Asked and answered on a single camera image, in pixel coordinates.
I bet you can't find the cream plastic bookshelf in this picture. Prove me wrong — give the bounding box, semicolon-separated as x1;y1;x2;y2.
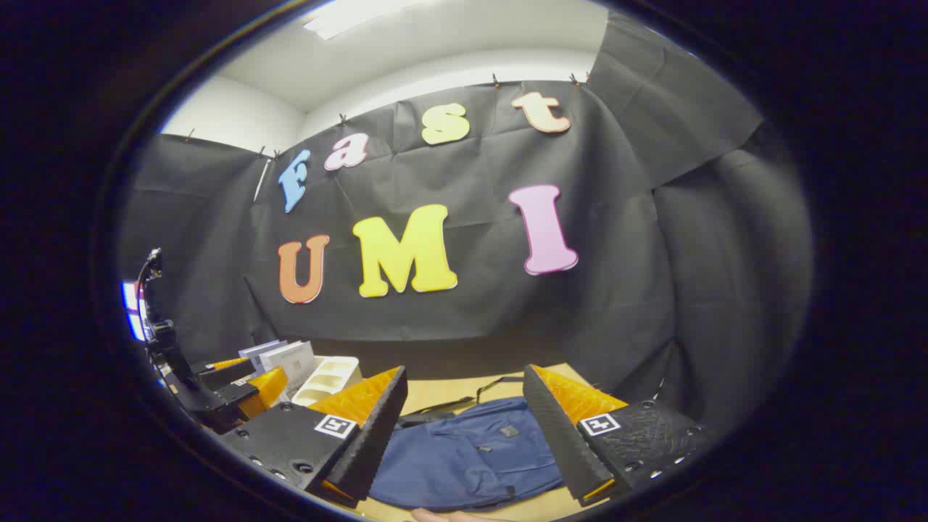
236;354;361;408

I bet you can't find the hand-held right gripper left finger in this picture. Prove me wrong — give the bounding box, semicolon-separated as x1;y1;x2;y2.
217;365;408;508

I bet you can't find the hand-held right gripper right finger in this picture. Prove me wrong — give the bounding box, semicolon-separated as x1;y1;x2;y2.
522;364;708;507

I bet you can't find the blue-grey book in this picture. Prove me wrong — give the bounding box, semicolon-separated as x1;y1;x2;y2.
238;339;287;374

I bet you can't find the black backdrop cloth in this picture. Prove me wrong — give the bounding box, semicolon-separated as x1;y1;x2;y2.
116;11;816;436

